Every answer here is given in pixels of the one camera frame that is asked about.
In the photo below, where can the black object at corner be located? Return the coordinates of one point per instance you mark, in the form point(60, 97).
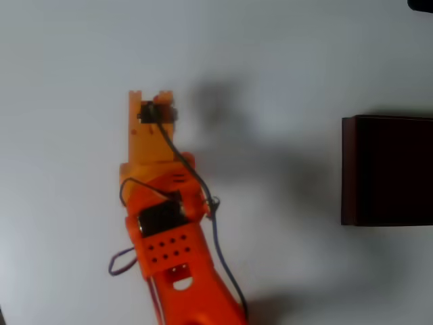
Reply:
point(421, 5)

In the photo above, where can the light orange camera mount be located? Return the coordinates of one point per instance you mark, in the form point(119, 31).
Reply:
point(145, 145)

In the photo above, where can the small black camera module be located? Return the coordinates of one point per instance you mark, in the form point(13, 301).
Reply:
point(147, 113)

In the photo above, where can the light orange gripper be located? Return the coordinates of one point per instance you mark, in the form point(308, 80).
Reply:
point(149, 140)

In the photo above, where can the small red toy figure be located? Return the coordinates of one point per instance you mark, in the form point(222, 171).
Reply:
point(156, 99)

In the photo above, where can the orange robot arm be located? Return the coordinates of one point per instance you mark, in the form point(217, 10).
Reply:
point(189, 271)

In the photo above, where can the dark brown open box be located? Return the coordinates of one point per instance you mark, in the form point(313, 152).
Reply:
point(389, 169)

